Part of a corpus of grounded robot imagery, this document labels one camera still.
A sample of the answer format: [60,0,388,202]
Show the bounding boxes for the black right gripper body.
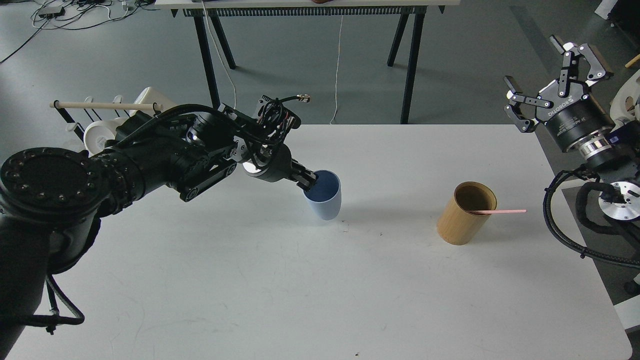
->
[537,80,615,153]

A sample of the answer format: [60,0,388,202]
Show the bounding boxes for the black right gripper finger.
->
[503,75,556,134]
[549,35,614,98]

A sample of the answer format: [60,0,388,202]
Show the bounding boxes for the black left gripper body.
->
[243,145,317,189]

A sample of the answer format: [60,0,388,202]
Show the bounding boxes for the blue cup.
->
[302,170,342,221]

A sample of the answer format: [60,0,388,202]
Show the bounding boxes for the pink chopstick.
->
[468,209,528,215]

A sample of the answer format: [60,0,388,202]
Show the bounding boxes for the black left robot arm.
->
[0,96,319,359]

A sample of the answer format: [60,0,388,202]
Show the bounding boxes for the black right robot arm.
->
[503,35,640,269]

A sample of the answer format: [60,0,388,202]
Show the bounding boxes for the white cup on rack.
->
[82,116,129,155]

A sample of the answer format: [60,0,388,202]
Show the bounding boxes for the bamboo cylindrical holder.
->
[436,181,498,246]

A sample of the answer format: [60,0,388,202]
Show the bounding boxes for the white mug on rack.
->
[126,86,178,120]

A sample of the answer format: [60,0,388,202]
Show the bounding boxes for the wooden rack rod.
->
[49,100,163,112]

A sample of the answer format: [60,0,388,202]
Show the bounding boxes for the black trestle table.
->
[155,0,462,125]

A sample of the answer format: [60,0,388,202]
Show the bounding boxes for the white hanging cable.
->
[200,0,238,115]
[329,14,345,125]

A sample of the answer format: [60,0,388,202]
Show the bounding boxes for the white hanging cable left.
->
[200,0,238,115]

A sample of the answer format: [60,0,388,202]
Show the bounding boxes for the black wire dish rack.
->
[53,96,133,148]

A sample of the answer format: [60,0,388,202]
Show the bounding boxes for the black floor cables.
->
[0,0,157,64]

